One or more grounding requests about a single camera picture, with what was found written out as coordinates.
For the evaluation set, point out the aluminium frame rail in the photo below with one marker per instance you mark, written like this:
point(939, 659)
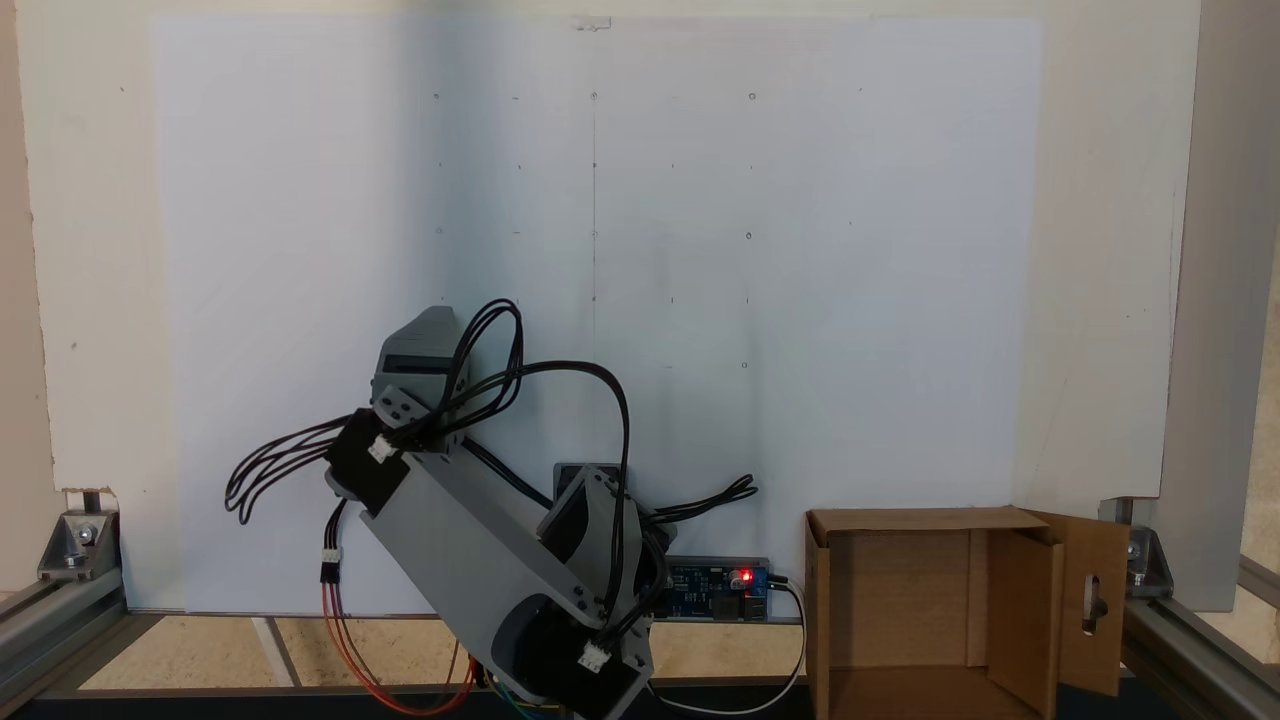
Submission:
point(60, 630)
point(1200, 650)

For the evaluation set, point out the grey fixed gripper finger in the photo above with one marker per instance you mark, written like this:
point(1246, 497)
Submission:
point(425, 335)

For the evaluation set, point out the metal corner bracket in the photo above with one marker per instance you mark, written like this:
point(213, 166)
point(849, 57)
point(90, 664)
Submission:
point(1145, 560)
point(80, 540)

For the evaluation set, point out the brown cardboard box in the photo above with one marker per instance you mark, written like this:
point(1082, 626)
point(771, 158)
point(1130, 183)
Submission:
point(900, 610)

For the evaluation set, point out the clear tape piece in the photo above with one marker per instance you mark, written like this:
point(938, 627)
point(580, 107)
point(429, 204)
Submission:
point(593, 22)

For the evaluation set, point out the blue circuit board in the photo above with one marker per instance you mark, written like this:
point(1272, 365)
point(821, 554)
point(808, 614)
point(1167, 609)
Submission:
point(720, 590)

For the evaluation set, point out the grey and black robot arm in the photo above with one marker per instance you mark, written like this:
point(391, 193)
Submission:
point(470, 540)

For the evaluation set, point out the white paper sheet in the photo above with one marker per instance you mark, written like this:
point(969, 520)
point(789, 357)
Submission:
point(700, 250)

